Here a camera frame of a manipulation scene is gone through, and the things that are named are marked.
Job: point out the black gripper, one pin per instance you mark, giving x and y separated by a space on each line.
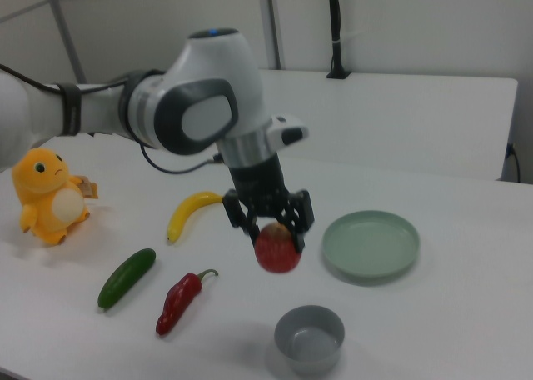
258 184

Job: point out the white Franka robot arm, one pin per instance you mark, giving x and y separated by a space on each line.
216 63

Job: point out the orange plush toy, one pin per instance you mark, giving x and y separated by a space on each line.
46 196

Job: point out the red apple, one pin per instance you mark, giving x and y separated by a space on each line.
277 255

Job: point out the black pole with clamp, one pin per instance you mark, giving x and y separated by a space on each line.
334 21

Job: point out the white adjacent table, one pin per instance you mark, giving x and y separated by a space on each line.
395 117

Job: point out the red chili pepper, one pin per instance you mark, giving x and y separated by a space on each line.
179 296

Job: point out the green cucumber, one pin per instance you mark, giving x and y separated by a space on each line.
125 280

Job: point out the grey bowl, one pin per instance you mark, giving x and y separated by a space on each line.
310 344

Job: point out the yellow banana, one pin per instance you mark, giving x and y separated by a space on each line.
183 213

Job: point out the pale green plate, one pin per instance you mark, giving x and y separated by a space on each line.
370 246

